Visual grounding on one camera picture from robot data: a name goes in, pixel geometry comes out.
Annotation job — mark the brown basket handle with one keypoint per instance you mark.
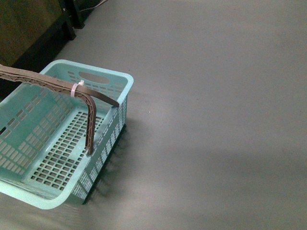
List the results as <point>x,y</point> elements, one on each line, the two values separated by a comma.
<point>64,87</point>

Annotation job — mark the white zip tie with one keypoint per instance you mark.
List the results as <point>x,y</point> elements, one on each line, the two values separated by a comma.
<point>75,86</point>

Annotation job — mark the dark wooden display stand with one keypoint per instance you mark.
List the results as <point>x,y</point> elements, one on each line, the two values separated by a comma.
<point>33,31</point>

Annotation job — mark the teal plastic shopping basket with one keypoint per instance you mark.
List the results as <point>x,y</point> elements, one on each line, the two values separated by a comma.
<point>43,158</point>

